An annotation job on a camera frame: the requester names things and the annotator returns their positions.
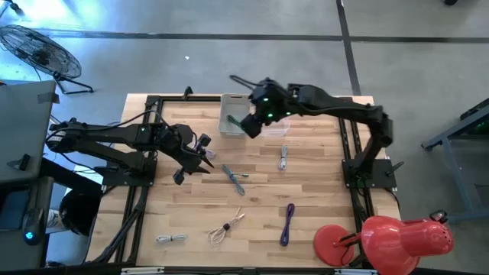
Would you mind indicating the black aluminium table frame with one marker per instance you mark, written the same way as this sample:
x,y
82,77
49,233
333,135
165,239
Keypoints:
x,y
172,98

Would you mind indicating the clear plastic bin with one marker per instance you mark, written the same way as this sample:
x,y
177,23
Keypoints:
x,y
279,131

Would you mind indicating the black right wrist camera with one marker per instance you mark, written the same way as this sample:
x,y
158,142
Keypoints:
x,y
252,126

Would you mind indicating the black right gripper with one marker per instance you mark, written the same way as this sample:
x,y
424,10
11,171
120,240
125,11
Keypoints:
x,y
269,101

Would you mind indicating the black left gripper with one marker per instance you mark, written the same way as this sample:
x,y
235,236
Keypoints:
x,y
183,149

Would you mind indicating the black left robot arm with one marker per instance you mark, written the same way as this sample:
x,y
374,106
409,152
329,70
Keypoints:
x,y
114,133

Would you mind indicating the black computer mouse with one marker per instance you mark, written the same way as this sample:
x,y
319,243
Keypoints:
x,y
34,225

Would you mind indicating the white opaque plastic bin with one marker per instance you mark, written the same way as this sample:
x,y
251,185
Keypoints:
x,y
234,105

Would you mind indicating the grey metal cart frame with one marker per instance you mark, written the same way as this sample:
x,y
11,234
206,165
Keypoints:
x,y
458,179

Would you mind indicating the red desk lamp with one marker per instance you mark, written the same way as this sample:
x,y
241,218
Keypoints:
x,y
401,240

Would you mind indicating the grey desk top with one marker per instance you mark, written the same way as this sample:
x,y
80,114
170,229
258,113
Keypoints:
x,y
23,122

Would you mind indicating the person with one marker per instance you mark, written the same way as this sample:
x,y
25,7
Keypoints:
x,y
80,212

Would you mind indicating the black floor fan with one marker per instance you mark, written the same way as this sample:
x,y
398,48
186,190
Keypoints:
x,y
42,53

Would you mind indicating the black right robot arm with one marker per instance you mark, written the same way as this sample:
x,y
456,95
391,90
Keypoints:
x,y
344,109

